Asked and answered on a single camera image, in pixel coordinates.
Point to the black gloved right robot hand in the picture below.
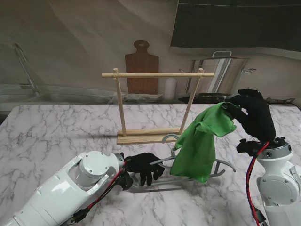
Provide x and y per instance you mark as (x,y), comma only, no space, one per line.
(256,117)

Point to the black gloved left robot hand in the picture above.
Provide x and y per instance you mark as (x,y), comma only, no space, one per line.
(141,164)

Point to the grey plastic clothes hanger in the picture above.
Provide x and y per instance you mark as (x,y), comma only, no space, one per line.
(164,160)

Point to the green microfibre towel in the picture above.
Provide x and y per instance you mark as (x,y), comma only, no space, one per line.
(195,155)

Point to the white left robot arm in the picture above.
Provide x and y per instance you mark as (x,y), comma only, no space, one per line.
(70,188)

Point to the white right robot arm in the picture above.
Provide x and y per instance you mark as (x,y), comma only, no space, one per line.
(277,179)

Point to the wooden hanging rack stand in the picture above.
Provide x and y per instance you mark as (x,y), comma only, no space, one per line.
(145,139)

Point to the stainless steel stockpot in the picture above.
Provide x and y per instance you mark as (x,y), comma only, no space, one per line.
(225,75)

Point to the stack of white plates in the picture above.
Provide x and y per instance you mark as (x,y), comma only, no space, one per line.
(141,97)

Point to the dark range hood panel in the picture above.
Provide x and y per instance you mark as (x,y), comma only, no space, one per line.
(235,23)

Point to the brown wooden cutting board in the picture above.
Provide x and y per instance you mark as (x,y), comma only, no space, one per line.
(141,66)

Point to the steel sink basin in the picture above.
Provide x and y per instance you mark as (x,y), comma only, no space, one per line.
(58,97)

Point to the chrome kitchen faucet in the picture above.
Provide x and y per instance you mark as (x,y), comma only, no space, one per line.
(27,82)

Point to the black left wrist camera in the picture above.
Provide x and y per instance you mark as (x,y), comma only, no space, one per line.
(125,181)

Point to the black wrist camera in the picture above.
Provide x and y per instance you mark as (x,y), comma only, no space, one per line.
(125,181)
(247,147)

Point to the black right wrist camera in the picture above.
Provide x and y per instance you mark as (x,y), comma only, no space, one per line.
(247,147)

